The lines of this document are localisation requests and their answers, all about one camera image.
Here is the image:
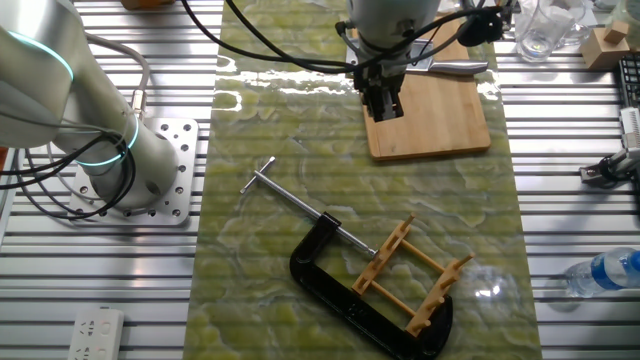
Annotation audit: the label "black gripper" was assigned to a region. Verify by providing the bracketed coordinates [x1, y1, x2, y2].
[354, 67, 406, 123]

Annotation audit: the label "stainless steel cleaver knife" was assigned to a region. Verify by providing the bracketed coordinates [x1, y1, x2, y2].
[345, 38, 490, 77]

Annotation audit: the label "wooden knife rack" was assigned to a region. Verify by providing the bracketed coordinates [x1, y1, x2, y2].
[351, 213, 475, 339]

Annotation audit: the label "bamboo cutting board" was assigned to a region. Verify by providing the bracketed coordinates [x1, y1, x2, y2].
[351, 17, 492, 162]

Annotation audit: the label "green marble pattern mat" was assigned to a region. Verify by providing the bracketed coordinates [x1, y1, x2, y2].
[182, 0, 544, 360]

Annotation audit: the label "black C-clamp with steel screw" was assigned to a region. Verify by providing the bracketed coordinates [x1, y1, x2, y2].
[238, 155, 455, 360]

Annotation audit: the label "large light wooden block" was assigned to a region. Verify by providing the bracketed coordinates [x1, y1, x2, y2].
[580, 27, 632, 71]

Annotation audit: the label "small light wooden block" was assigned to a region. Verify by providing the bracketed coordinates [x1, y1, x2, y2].
[603, 19, 630, 45]

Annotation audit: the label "silver ribbed handheld device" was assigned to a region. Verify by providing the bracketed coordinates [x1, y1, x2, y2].
[618, 106, 640, 151]

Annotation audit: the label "black keyboard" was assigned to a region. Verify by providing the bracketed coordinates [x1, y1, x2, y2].
[618, 53, 640, 109]

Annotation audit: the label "pale green container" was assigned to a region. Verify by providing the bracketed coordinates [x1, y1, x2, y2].
[613, 0, 640, 27]

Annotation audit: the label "clear water bottle blue label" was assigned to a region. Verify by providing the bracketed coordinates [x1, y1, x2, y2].
[563, 247, 640, 300]

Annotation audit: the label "white power strip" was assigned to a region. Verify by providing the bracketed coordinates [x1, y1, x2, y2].
[67, 307, 125, 360]

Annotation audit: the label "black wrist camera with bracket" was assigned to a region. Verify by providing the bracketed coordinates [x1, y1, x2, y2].
[457, 0, 516, 49]

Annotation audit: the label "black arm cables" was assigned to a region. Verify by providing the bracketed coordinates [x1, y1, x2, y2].
[179, 0, 506, 76]

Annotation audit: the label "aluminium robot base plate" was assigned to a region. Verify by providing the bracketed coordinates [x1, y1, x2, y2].
[67, 117, 200, 227]

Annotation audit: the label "small camera on metal mount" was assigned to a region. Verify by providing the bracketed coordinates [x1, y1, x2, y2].
[579, 147, 640, 190]

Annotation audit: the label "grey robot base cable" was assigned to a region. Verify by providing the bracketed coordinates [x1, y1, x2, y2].
[82, 32, 151, 121]

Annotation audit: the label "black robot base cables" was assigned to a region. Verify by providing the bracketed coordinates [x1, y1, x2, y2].
[0, 127, 139, 221]

